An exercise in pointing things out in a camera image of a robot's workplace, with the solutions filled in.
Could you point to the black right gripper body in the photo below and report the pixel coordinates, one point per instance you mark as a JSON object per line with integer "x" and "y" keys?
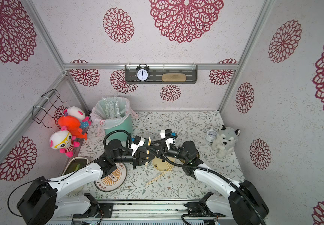
{"x": 165, "y": 149}

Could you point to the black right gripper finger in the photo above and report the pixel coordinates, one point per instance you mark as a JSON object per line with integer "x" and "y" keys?
{"x": 158, "y": 159}
{"x": 158, "y": 149}

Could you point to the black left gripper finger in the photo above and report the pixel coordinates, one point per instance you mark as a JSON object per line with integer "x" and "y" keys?
{"x": 145, "y": 148}
{"x": 141, "y": 161}

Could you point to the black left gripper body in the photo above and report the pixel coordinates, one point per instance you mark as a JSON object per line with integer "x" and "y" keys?
{"x": 127, "y": 157}

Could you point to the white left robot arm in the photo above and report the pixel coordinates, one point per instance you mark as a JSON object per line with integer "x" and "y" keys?
{"x": 47, "y": 199}

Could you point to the pile of wrapped chopsticks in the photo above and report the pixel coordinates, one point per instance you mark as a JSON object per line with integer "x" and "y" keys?
{"x": 156, "y": 178}

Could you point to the cream yellow plate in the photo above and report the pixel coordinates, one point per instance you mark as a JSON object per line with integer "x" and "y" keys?
{"x": 159, "y": 166}

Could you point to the white orange patterned plate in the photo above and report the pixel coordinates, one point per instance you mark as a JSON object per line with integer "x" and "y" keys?
{"x": 114, "y": 180}

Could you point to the small white round gauge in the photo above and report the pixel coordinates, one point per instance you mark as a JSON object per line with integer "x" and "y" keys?
{"x": 211, "y": 135}

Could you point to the green trash bin with bag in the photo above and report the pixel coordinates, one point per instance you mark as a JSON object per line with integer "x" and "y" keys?
{"x": 113, "y": 113}

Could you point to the white container green inside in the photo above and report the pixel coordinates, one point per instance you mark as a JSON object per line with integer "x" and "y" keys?
{"x": 75, "y": 164}

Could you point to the husky plush toy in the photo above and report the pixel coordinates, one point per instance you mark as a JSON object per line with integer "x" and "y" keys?
{"x": 225, "y": 141}

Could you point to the red orange plush toy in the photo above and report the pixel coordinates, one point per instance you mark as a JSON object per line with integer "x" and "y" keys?
{"x": 72, "y": 124}

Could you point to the white plush doll yellow glasses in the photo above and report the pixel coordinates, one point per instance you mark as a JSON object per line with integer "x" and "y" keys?
{"x": 64, "y": 141}

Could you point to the white pink plush doll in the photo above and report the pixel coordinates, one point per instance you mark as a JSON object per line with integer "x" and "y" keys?
{"x": 76, "y": 113}

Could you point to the wooden brush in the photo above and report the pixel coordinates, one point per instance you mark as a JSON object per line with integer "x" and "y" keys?
{"x": 174, "y": 77}

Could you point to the black alarm clock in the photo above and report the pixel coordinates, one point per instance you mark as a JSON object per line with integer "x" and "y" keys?
{"x": 142, "y": 72}

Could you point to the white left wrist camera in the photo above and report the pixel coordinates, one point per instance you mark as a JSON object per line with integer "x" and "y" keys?
{"x": 137, "y": 141}

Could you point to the metal base rail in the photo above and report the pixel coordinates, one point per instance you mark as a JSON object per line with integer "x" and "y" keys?
{"x": 148, "y": 212}

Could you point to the grey wall shelf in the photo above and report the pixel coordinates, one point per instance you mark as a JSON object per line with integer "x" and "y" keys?
{"x": 155, "y": 74}

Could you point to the black wire rack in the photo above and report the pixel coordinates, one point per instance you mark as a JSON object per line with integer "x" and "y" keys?
{"x": 51, "y": 110}

